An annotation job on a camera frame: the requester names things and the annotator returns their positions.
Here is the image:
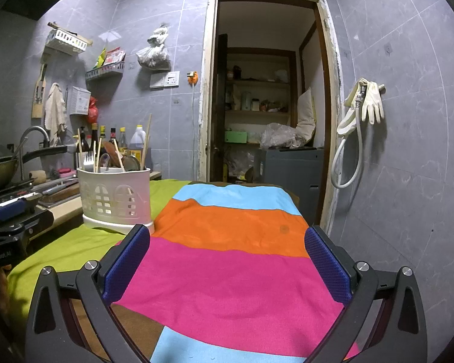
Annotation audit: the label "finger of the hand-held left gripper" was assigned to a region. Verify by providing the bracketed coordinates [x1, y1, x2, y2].
[0, 197, 54, 240]

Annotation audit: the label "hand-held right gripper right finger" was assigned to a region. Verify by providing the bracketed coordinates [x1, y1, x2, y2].
[304, 225, 428, 363]

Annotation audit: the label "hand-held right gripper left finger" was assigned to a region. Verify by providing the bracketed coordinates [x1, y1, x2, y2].
[25, 224, 152, 363]

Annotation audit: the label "white plastic utensil basket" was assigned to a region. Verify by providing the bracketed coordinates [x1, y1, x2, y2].
[77, 166, 155, 235]

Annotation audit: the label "gas stove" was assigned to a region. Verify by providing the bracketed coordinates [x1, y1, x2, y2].
[0, 181, 40, 212]

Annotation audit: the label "kitchen cleaver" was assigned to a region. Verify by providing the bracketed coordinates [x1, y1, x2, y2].
[41, 178, 78, 193]

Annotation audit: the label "wooden cutting board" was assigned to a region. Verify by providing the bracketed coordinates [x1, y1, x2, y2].
[41, 181, 80, 203]

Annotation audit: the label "metal faucet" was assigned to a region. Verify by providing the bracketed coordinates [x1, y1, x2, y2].
[20, 126, 51, 155]

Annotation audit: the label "colourful striped towel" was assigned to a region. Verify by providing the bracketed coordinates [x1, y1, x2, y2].
[111, 182, 364, 363]

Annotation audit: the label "wooden knife rack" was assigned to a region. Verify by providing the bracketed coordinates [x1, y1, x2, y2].
[31, 62, 48, 119]

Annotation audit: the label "grey appliance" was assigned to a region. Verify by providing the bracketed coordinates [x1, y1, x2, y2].
[254, 147, 325, 224]

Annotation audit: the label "cream hanging cloth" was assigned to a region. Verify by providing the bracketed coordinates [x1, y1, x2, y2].
[43, 82, 68, 140]

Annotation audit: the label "row of sauce bottles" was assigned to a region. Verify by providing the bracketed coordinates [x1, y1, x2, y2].
[77, 123, 129, 159]

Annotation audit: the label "oil jug with yellow cap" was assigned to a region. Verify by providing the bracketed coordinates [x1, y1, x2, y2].
[129, 125, 146, 161]

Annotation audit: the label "clear plastic bag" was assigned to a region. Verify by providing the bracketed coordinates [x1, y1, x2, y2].
[260, 122, 307, 150]

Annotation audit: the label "cream rubber glove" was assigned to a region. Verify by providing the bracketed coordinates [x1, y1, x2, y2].
[361, 80, 386, 125]
[337, 77, 369, 137]

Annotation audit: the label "cream pillow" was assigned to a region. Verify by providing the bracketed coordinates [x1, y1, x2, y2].
[296, 88, 316, 146]

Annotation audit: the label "green box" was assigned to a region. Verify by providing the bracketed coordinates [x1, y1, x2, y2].
[224, 130, 248, 144]

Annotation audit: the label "wooden shelf unit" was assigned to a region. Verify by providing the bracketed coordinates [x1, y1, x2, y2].
[223, 47, 298, 148]

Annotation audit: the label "colourful seasoning packets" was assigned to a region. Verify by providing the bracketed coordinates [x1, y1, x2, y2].
[94, 46, 125, 69]

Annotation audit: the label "dark wooden door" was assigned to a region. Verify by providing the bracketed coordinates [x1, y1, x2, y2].
[212, 34, 228, 182]

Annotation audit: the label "hanging plastic bag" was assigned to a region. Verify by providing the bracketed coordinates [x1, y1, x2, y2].
[136, 24, 172, 72]

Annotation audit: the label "white wall box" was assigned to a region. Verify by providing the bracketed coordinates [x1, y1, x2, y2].
[69, 86, 92, 116]

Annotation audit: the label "white hose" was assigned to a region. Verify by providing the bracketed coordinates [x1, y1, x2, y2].
[331, 83, 364, 190]

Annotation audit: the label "white power cable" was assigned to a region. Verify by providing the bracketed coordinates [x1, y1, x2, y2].
[190, 85, 198, 182]

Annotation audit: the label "grey wall shelf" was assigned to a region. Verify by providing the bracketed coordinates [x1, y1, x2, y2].
[85, 62, 125, 81]

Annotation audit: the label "white wall basket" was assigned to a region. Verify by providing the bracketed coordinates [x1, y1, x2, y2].
[45, 21, 93, 53]

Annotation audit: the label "cream door frame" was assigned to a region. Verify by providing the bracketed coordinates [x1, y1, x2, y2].
[199, 0, 343, 235]

